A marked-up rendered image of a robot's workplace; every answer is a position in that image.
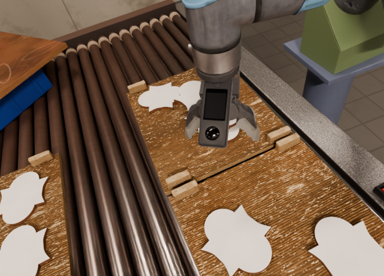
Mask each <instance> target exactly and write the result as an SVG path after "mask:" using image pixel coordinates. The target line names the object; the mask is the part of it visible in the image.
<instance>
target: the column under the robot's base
mask: <svg viewBox="0 0 384 276"><path fill-rule="evenodd" d="M301 41H302V37H301V38H298V39H295V40H292V41H289V42H286V43H284V44H283V48H284V49H285V50H286V51H288V52H289V53H290V54H291V55H292V56H293V57H294V58H296V59H297V60H298V61H300V63H301V64H303V65H304V66H305V67H306V68H307V74H306V80H305V85H304V89H303V95H302V96H303V97H304V99H306V100H307V101H308V102H310V103H311V104H312V105H313V106H314V107H316V108H317V109H318V110H319V111H320V112H321V113H322V114H324V115H325V116H326V117H328V119H330V120H331V121H332V122H334V123H335V124H336V125H337V124H338V121H339V119H340V116H341V114H342V110H343V107H344V105H345V102H346V100H347V96H348V94H349V91H350V88H351V86H352V83H353V80H354V77H355V75H358V74H360V73H364V72H366V71H369V70H371V69H374V68H376V67H380V66H382V65H384V53H382V54H380V55H377V56H375V57H372V58H370V59H368V60H366V61H364V62H361V63H359V64H357V65H355V66H352V67H350V68H348V69H346V70H344V71H341V72H339V73H336V74H334V75H333V74H332V73H331V72H329V71H327V70H326V69H324V68H323V67H322V66H320V65H319V64H317V63H316V62H314V61H313V60H311V59H310V58H308V57H307V56H305V55H304V54H302V53H301V52H300V48H301Z"/></svg>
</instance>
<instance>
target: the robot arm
mask: <svg viewBox="0 0 384 276"><path fill-rule="evenodd" d="M328 1H329V0H182V3H183V5H184V7H185V14H186V20H187V27H188V31H189V38H190V43H191V44H188V46H187V48H188V50H192V51H193V61H194V65H195V69H196V73H197V75H198V76H199V77H200V79H201V85H200V90H199V96H200V98H201V99H199V100H198V102H196V104H193V105H192V106H191V107H190V108H189V110H188V113H187V118H186V127H185V135H186V138H187V139H192V138H193V135H194V134H195V133H196V130H197V129H198V128H199V137H198V144H199V145H200V146H202V147H213V148H220V149H225V148H227V142H228V135H229V123H230V121H232V120H234V119H236V126H237V127H238V128H240V129H242V130H244V131H245V132H246V134H247V135H248V136H250V137H251V140H252V141H259V128H258V125H257V123H256V119H255V112H254V110H253V109H252V108H251V107H249V106H248V105H245V104H242V102H241V101H240V100H238V98H239V85H240V70H239V63H240V61H241V26H244V25H249V24H252V23H257V22H262V21H266V20H270V19H274V18H279V17H284V16H287V15H297V14H299V13H300V12H303V11H306V10H311V9H314V8H317V7H321V6H323V5H325V4H327V3H328ZM378 1H379V0H334V2H335V3H336V5H337V6H338V7H339V8H340V9H341V10H342V11H344V12H345V13H348V14H351V15H358V14H362V13H364V12H366V11H368V10H369V9H371V8H372V7H373V6H374V5H375V4H376V3H377V2H378ZM382 5H383V10H384V0H382ZM236 74H237V77H235V75H236Z"/></svg>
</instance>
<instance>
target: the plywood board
mask: <svg viewBox="0 0 384 276"><path fill-rule="evenodd" d="M67 47H68V46H67V44H66V43H65V42H58V41H52V40H48V39H42V38H36V37H29V36H25V35H19V34H12V33H6V32H2V31H0V99H2V98H3V97H4V96H5V95H7V94H8V93H9V92H11V91H12V90H13V89H15V88H16V87H17V86H18V85H20V84H21V83H22V82H23V81H25V80H26V79H28V77H30V76H31V75H33V74H34V73H35V72H36V71H38V70H39V69H40V68H42V67H43V66H44V65H45V64H47V63H48V62H49V61H51V60H52V59H53V58H54V57H56V56H57V55H58V54H59V53H61V52H62V51H64V50H65V49H66V48H67Z"/></svg>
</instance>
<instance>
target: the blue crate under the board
mask: <svg viewBox="0 0 384 276"><path fill-rule="evenodd" d="M52 86H53V85H52V84H51V82H50V81H49V79H48V78H47V76H46V75H45V74H44V72H43V71H42V69H41V68H40V69H39V70H38V71H36V72H35V73H34V74H33V75H31V76H30V77H28V79H26V80H25V81H23V82H22V83H21V84H20V85H18V86H17V87H16V88H15V89H13V90H12V91H11V92H9V93H8V94H7V95H5V96H4V97H3V98H2V99H0V131H1V130H2V129H3V128H4V127H5V126H7V125H8V124H9V123H10V122H11V121H12V120H14V119H15V118H16V117H17V116H19V115H20V114H21V113H22V112H23V111H24V110H26V109H27V108H28V107H29V106H30V105H31V104H33V103H34V102H35V101H36V100H37V99H38V98H39V97H41V96H42V95H43V94H44V93H45V92H47V91H48V90H49V89H50V88H51V87H52Z"/></svg>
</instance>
